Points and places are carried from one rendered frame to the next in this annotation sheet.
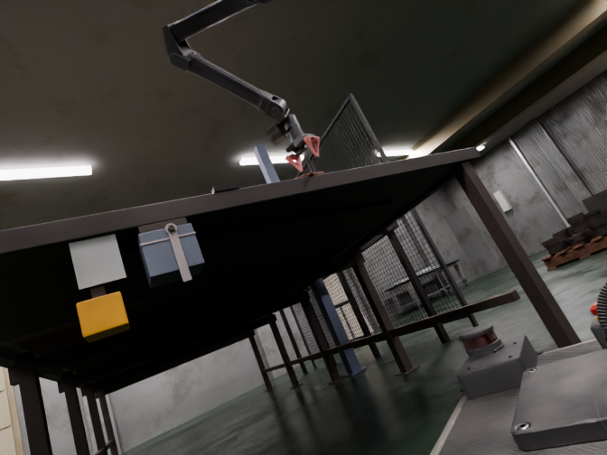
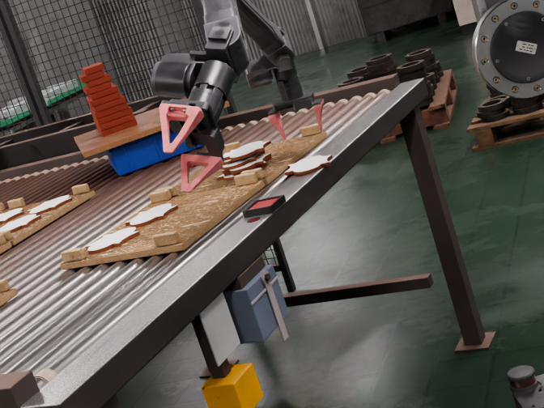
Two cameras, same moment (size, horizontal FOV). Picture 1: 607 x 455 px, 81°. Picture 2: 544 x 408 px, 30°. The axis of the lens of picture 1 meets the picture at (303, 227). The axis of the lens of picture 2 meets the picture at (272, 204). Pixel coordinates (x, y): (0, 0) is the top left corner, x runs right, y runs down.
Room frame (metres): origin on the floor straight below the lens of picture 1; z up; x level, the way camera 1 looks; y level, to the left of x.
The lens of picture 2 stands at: (-0.96, 1.30, 1.47)
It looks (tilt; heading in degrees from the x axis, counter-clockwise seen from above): 14 degrees down; 330
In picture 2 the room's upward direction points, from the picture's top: 18 degrees counter-clockwise
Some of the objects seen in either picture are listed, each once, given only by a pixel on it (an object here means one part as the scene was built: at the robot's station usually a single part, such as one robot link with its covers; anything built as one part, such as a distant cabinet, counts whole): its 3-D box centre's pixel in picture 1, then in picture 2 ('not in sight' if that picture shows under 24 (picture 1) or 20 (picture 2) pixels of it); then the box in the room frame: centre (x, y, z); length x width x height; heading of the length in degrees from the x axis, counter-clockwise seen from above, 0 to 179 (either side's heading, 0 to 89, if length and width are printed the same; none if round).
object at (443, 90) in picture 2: (585, 231); (388, 89); (4.79, -3.31, 0.24); 1.30 x 0.90 x 0.48; 130
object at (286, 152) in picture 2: not in sight; (243, 167); (1.42, -0.04, 0.93); 0.41 x 0.35 x 0.02; 120
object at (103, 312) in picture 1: (97, 285); (220, 357); (0.78, 0.50, 0.74); 0.09 x 0.08 x 0.24; 120
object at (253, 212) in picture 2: (223, 193); (264, 206); (0.99, 0.18, 0.92); 0.08 x 0.08 x 0.02; 30
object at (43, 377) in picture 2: not in sight; (268, 195); (1.14, 0.07, 0.90); 1.95 x 0.05 x 0.05; 120
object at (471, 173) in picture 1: (511, 250); (442, 228); (1.55, -0.76, 0.43); 0.12 x 0.12 x 0.85; 30
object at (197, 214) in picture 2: not in sight; (166, 223); (1.21, 0.32, 0.93); 0.41 x 0.35 x 0.02; 119
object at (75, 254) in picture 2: not in sight; (73, 255); (1.24, 0.56, 0.95); 0.06 x 0.02 x 0.03; 29
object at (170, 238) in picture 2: not in sight; (166, 239); (1.00, 0.43, 0.95); 0.06 x 0.02 x 0.03; 29
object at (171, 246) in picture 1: (171, 255); (252, 306); (0.88, 0.35, 0.77); 0.14 x 0.11 x 0.18; 120
